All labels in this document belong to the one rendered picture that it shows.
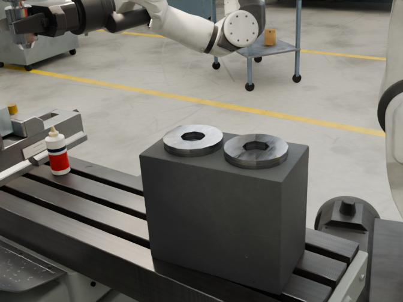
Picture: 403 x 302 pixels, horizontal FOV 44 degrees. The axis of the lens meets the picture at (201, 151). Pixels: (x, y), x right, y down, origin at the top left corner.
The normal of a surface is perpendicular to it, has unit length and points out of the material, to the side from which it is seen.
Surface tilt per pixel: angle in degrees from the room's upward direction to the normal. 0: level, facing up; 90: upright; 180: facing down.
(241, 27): 70
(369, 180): 0
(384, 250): 0
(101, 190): 0
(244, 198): 90
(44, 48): 90
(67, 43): 90
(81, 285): 90
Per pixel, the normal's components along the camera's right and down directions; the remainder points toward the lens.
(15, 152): 0.85, 0.18
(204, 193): -0.47, 0.40
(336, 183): -0.06, -0.90
